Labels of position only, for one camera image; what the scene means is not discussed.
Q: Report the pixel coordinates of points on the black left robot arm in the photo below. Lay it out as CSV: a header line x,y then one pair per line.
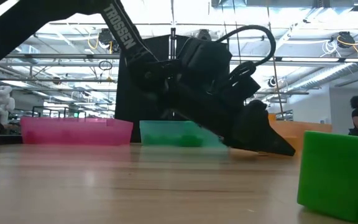
x,y
26,18

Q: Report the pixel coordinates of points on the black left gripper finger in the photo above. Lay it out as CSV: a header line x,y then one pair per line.
x,y
259,133

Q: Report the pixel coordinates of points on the translucent teal plastic bin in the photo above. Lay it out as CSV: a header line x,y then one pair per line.
x,y
166,127

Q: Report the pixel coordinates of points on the white humanoid robot figure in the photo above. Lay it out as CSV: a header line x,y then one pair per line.
x,y
2,105

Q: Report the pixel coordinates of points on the translucent red plastic bin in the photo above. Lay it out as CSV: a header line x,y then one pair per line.
x,y
73,130

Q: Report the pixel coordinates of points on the translucent orange plastic bin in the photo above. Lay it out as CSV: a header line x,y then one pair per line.
x,y
297,127

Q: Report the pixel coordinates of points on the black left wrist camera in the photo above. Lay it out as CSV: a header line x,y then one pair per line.
x,y
245,84

